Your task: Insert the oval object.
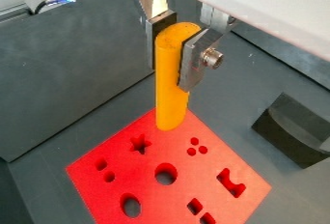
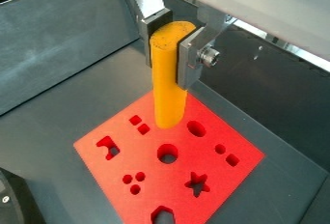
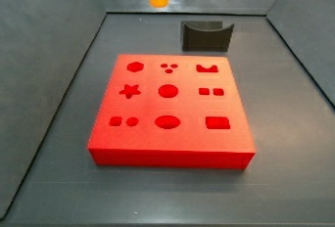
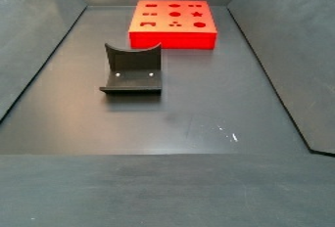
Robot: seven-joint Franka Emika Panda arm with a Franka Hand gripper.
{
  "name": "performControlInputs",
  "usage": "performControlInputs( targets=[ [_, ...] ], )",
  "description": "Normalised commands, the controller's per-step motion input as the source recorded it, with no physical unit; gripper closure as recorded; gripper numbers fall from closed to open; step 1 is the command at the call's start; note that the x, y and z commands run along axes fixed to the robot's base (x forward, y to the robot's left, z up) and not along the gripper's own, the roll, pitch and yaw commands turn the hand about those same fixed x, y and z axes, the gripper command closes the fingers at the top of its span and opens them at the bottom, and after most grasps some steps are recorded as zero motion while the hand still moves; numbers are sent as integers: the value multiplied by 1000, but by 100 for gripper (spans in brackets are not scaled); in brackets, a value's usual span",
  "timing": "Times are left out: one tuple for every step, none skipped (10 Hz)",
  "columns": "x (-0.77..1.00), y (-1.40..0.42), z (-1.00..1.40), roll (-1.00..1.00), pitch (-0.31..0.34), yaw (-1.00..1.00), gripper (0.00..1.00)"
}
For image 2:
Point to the yellow oval peg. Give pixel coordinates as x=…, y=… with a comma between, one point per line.
x=168, y=95

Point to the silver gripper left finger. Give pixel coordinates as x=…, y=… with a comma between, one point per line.
x=152, y=16

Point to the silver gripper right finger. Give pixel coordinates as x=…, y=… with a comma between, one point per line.
x=196, y=52

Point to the gray bin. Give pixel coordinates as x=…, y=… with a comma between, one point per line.
x=72, y=68

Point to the red shape-sorting board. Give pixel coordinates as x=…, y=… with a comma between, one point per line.
x=179, y=170

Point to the black round object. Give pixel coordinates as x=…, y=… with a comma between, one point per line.
x=17, y=206

